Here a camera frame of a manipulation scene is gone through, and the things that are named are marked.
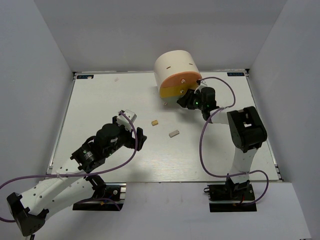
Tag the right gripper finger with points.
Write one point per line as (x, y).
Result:
(183, 102)
(190, 93)

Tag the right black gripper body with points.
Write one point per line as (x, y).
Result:
(196, 102)

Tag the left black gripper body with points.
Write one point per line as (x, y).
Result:
(125, 138)

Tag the orange top drawer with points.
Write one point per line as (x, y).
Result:
(187, 78)

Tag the yellow drawer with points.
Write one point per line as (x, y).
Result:
(175, 91)

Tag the small tan eraser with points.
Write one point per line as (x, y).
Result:
(154, 123)

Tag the grey white eraser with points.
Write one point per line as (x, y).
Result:
(174, 133)

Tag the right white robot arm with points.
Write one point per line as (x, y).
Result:
(246, 129)

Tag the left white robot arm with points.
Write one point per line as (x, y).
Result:
(75, 180)

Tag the cream cylindrical drawer organizer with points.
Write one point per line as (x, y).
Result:
(173, 62)

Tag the right blue table label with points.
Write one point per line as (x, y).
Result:
(235, 74)

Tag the blue table label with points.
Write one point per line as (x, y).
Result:
(86, 76)
(235, 74)

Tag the left blue table label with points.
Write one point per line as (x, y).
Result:
(86, 76)

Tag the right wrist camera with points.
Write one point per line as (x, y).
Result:
(201, 84)

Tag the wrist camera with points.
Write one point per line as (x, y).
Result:
(201, 84)
(126, 118)

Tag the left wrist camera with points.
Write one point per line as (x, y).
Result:
(126, 118)

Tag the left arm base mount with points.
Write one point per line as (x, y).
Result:
(105, 196)

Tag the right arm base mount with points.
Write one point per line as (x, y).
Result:
(222, 200)

